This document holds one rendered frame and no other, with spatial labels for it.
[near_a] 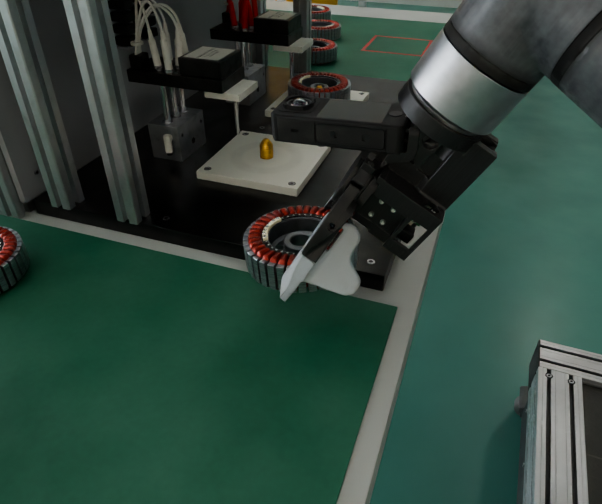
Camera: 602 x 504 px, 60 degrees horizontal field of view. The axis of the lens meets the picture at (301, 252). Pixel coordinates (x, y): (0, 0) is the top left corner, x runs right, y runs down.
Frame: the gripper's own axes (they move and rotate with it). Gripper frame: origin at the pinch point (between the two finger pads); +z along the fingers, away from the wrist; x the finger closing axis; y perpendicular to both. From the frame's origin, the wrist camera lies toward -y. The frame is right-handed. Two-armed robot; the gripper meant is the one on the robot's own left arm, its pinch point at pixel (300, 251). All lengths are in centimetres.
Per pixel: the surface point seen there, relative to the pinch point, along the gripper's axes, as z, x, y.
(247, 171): 9.5, 19.0, -11.2
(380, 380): 0.3, -8.1, 12.1
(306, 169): 5.8, 22.2, -4.6
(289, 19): -1, 46, -21
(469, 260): 60, 119, 59
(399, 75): 7, 78, 0
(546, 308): 47, 101, 81
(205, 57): 0.6, 22.3, -23.7
